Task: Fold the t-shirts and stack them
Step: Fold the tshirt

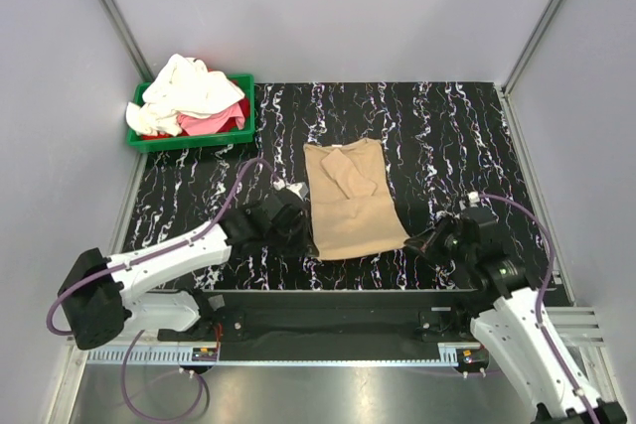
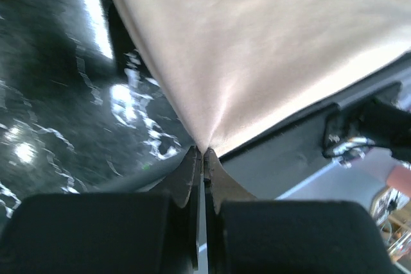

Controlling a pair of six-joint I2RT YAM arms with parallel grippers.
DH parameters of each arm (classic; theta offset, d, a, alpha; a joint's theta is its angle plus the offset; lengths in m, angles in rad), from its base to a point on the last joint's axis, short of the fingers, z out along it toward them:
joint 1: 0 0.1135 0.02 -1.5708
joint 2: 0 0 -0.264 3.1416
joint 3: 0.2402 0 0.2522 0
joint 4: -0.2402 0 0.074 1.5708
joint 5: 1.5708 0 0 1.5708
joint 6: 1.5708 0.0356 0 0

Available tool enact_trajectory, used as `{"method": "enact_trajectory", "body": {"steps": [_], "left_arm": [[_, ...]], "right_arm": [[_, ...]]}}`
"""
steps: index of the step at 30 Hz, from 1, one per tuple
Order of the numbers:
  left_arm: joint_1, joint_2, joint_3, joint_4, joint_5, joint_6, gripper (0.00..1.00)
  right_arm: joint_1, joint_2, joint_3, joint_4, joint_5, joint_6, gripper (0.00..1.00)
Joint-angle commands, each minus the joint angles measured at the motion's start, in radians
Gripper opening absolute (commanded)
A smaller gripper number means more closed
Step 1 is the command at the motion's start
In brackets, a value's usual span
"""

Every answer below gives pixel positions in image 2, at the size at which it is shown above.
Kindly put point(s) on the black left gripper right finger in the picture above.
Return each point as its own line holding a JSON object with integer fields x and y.
{"x": 219, "y": 187}

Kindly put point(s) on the beige t-shirt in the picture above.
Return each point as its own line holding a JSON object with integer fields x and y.
{"x": 232, "y": 69}

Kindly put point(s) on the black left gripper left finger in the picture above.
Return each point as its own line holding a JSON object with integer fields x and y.
{"x": 179, "y": 251}

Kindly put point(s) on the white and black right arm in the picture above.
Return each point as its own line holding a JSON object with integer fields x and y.
{"x": 374, "y": 121}

